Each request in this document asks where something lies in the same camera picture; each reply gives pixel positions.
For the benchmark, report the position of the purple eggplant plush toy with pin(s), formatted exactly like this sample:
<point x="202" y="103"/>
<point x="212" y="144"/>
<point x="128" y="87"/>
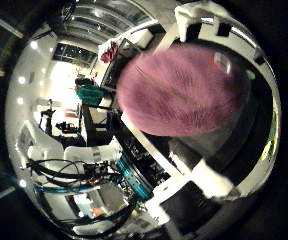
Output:
<point x="177" y="93"/>

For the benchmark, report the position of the teal bag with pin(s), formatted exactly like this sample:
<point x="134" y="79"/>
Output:
<point x="90" y="94"/>

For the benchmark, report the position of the red cloth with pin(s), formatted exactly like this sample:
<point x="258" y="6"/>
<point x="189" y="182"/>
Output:
<point x="109" y="52"/>

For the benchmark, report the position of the black tripod stand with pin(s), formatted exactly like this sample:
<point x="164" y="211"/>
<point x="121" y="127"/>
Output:
<point x="48" y="116"/>

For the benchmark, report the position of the black metal frame cart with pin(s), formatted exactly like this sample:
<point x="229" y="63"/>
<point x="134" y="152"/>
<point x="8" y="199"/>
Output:
<point x="117" y="71"/>

